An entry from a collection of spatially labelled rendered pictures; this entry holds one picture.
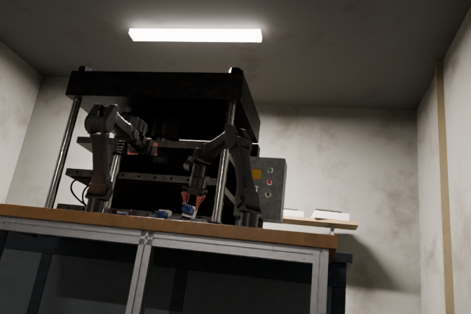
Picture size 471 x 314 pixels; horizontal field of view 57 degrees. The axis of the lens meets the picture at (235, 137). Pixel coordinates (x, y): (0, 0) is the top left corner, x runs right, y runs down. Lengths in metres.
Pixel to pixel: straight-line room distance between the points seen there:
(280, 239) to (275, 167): 1.52
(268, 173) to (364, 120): 2.57
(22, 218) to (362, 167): 3.94
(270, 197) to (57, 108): 3.36
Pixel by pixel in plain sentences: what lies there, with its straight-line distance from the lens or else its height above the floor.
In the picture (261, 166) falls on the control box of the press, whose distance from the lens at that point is 2.86.
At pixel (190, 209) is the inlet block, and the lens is 1.93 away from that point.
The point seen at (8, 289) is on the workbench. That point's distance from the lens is 2.28.
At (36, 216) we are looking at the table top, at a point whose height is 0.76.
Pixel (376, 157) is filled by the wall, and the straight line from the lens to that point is 5.09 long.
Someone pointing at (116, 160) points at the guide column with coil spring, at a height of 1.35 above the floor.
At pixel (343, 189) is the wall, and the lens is 4.95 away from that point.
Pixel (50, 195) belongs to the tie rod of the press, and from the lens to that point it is 3.20.
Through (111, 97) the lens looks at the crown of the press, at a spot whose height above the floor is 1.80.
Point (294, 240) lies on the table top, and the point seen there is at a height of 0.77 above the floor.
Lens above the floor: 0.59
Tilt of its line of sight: 20 degrees up
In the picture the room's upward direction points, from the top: 7 degrees clockwise
